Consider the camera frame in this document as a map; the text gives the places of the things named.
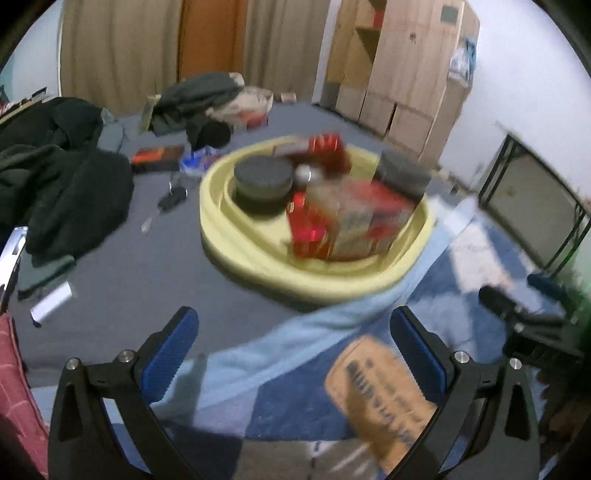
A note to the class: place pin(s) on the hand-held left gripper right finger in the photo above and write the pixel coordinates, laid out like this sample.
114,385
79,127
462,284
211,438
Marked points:
418,355

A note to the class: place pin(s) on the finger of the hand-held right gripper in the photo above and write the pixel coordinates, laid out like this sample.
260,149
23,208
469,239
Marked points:
501,302
549,287

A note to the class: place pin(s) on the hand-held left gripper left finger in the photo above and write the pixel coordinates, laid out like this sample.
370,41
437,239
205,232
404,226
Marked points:
171,355

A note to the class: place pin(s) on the yellow plastic basin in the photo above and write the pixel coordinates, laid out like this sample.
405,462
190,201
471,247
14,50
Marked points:
240,249

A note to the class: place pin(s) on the red and silver carton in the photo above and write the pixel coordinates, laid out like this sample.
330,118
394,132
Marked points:
364,217

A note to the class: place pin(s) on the black foam disc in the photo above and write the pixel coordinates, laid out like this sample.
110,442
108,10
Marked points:
404,177
263,177

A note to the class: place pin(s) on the red carton with gold stripe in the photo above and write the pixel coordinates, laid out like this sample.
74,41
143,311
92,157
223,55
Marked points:
307,230

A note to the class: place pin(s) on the red box with white label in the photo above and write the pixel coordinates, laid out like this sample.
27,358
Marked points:
318,150

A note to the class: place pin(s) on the grey bed sheet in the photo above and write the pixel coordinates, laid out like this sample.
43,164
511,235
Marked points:
138,286

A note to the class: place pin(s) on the blue white checked blanket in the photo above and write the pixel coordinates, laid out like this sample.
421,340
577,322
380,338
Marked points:
295,401

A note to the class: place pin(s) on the white card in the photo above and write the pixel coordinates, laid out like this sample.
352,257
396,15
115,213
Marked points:
51,302

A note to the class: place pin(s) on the silver key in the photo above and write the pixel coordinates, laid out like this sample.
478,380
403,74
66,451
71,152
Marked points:
147,224

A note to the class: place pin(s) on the black folding table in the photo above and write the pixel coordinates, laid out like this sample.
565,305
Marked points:
526,152

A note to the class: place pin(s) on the grey green cloth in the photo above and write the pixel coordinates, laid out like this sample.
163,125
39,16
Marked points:
46,277

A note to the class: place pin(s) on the black car key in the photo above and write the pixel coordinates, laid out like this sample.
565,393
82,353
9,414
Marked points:
171,198

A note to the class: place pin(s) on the red patterned cloth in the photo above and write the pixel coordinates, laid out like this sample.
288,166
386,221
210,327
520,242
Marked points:
18,397

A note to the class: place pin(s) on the blue white packet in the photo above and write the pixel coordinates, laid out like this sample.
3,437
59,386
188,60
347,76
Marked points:
198,161

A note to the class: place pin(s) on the black orange box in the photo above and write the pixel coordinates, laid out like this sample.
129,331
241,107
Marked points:
157,159

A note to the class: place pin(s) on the black jacket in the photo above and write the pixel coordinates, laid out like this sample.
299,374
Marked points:
60,184

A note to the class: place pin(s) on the black round case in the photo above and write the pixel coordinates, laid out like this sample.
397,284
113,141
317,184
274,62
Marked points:
214,134

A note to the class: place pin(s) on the thin yellow green box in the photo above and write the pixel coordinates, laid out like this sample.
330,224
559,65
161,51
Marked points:
148,115

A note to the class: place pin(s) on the white printed plastic bag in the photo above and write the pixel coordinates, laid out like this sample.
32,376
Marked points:
459,62

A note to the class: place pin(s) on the blue hanging bag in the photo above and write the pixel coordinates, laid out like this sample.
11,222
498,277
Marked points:
471,48

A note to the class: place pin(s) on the wooden wardrobe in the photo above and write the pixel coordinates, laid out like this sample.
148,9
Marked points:
406,69

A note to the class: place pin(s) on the dark green clothing pile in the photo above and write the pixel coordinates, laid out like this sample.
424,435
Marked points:
194,99

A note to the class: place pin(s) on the beige cloth bag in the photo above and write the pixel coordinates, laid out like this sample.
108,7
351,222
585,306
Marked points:
251,97

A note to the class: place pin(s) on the small red box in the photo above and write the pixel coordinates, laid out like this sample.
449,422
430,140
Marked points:
289,97

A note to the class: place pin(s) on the beige curtain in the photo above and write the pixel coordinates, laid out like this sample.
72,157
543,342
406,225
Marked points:
120,46
286,46

